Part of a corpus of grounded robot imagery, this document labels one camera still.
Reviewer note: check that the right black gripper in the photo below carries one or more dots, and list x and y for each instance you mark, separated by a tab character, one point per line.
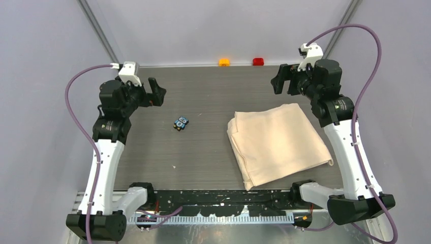
278	81

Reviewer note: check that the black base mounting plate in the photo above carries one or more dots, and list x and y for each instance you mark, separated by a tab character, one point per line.
224	203

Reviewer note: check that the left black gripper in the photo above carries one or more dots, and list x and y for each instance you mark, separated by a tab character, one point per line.
157	96

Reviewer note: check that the yellow button block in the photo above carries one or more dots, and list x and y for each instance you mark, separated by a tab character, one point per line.
224	62

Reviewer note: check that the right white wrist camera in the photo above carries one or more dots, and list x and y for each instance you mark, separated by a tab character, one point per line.
310	53

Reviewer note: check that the red button block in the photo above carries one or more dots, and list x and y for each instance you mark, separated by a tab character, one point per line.
258	61

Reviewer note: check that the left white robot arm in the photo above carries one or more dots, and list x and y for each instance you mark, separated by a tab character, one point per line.
98	217

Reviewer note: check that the beige cloth wrap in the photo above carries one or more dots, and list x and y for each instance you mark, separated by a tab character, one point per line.
272	144

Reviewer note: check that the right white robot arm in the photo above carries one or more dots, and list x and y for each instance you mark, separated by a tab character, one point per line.
361	194

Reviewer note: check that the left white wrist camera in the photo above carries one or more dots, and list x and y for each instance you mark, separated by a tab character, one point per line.
129	73

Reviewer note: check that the small blue owl toy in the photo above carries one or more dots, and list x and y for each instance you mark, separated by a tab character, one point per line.
180	123

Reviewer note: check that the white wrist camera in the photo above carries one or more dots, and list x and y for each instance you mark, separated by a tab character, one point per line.
310	53
129	73

